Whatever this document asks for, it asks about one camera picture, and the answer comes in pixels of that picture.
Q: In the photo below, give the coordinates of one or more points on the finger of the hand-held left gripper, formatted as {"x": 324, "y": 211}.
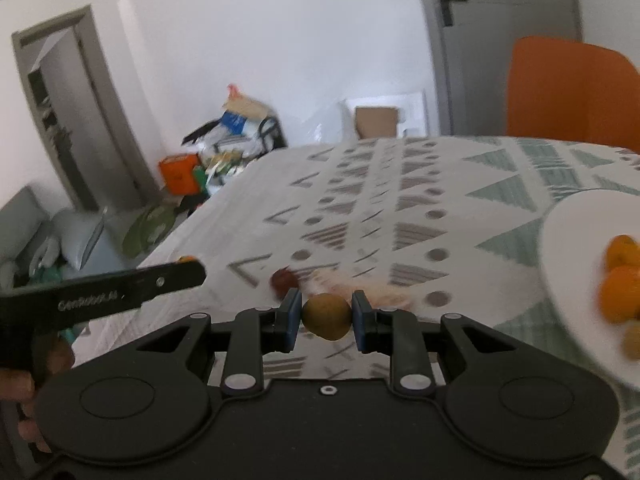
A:
{"x": 170, "y": 279}

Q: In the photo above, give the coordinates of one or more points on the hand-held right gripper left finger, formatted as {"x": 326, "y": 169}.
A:
{"x": 290, "y": 322}

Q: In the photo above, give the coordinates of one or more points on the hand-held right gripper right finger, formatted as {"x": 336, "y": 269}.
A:
{"x": 361, "y": 322}

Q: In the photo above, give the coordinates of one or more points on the small orange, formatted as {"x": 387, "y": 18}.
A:
{"x": 620, "y": 252}
{"x": 187, "y": 259}

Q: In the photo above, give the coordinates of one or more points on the brownish-green round fruit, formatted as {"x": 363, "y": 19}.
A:
{"x": 326, "y": 317}

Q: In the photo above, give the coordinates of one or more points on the white bowl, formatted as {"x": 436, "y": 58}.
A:
{"x": 575, "y": 260}

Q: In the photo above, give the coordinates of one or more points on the large orange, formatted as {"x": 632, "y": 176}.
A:
{"x": 620, "y": 294}

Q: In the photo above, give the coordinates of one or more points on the yellow-green round fruit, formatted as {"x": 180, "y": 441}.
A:
{"x": 632, "y": 341}

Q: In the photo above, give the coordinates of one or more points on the person's left hand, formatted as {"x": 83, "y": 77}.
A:
{"x": 15, "y": 385}

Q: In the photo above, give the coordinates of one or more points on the dark red round fruit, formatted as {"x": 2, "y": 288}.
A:
{"x": 284, "y": 281}

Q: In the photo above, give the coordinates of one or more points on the long sugared bread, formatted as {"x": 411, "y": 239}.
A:
{"x": 322, "y": 282}

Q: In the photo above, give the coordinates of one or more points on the green patterned cushion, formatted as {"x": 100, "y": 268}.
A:
{"x": 147, "y": 230}

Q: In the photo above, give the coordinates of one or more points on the pale blue pillow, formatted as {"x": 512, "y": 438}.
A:
{"x": 75, "y": 240}

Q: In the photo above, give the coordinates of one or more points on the grey sofa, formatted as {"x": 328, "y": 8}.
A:
{"x": 20, "y": 220}

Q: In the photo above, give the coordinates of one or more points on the green carton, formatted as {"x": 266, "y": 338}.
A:
{"x": 200, "y": 177}

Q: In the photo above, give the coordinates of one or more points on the orange box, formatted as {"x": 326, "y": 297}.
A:
{"x": 179, "y": 172}

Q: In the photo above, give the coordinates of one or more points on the patterned tablecloth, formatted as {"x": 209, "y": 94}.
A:
{"x": 400, "y": 185}

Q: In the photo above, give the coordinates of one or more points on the blue white packet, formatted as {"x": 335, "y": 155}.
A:
{"x": 232, "y": 122}

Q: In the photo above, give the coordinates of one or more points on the pile of bags and clutter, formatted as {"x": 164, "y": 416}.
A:
{"x": 267, "y": 132}

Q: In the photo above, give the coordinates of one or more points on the brown paper bag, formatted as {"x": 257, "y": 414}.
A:
{"x": 245, "y": 102}

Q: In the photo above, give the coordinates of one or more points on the brown cardboard box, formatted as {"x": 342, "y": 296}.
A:
{"x": 377, "y": 122}

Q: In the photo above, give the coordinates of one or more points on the orange chair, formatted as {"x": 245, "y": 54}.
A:
{"x": 570, "y": 90}

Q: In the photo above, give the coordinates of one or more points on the grey door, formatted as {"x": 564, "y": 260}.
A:
{"x": 500, "y": 20}

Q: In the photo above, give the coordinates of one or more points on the grey doorway frame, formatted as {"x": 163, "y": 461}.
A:
{"x": 50, "y": 25}

